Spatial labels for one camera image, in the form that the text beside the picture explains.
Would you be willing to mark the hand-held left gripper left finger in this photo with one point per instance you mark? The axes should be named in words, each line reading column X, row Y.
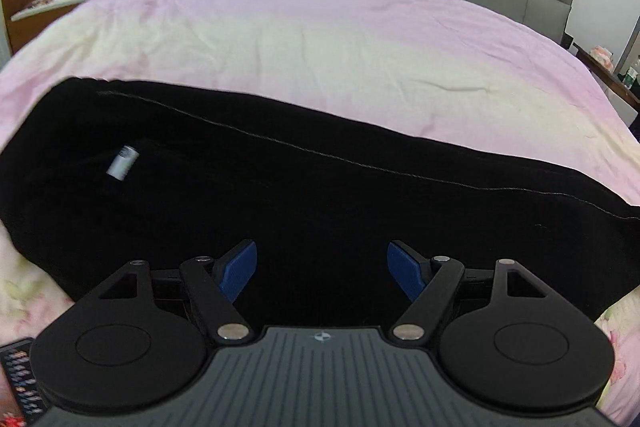
column 244, row 263

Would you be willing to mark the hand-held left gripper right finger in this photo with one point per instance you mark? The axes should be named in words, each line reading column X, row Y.
column 406, row 272

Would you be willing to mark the clear plastic water bottle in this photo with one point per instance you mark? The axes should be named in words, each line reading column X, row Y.
column 631, row 77

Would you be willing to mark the black pants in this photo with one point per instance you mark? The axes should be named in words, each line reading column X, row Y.
column 300, row 207

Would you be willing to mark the pink tissue box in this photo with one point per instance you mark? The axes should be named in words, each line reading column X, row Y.
column 602, row 57

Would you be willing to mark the white nightstand with brown top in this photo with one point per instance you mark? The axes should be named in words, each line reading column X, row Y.
column 612, row 82

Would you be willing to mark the dark printed card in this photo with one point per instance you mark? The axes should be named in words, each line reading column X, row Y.
column 20, row 382

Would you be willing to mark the beige wardrobe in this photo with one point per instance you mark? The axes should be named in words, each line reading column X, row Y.
column 631, row 39

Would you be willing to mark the pink floral duvet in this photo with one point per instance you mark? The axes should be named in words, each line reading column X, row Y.
column 320, row 42

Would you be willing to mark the black box beside headboard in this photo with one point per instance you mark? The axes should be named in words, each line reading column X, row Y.
column 568, row 41

